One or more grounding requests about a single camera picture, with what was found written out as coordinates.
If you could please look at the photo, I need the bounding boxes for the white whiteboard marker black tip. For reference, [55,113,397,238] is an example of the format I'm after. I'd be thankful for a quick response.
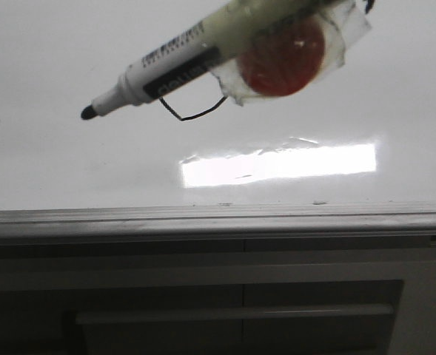
[81,1,333,120]

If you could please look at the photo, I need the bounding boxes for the grey cabinet with drawer handle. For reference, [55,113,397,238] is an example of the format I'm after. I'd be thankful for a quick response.
[0,235,436,354]

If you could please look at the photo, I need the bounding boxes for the red magnet taped to marker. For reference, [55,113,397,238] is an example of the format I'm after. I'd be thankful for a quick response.
[212,1,371,105]

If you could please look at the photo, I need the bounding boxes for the white whiteboard with aluminium frame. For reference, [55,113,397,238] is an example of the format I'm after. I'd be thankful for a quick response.
[0,1,436,243]

